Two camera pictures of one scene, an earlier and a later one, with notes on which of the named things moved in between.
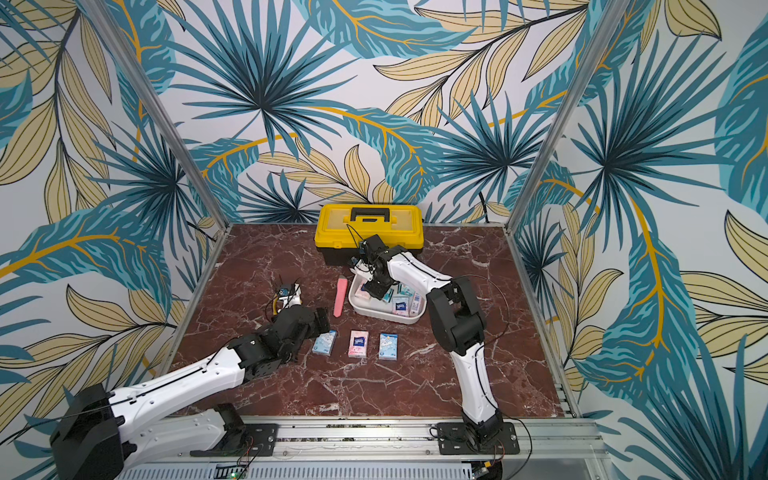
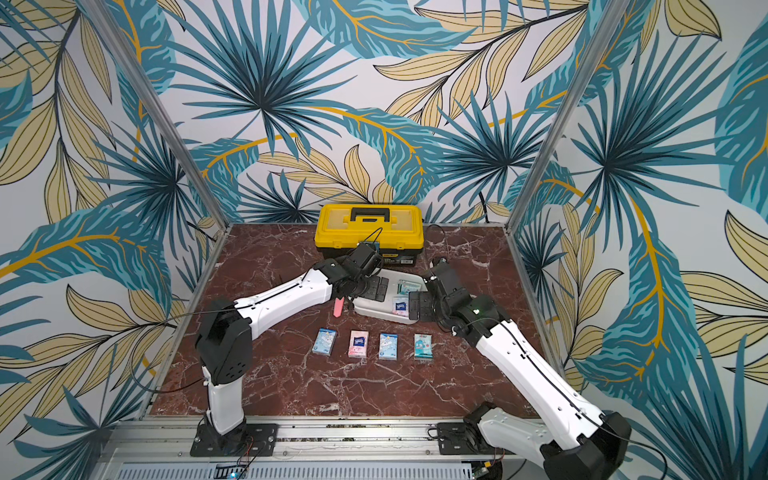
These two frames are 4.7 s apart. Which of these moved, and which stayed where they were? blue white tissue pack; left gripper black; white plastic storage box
Moved: left gripper black
Stayed: blue white tissue pack; white plastic storage box
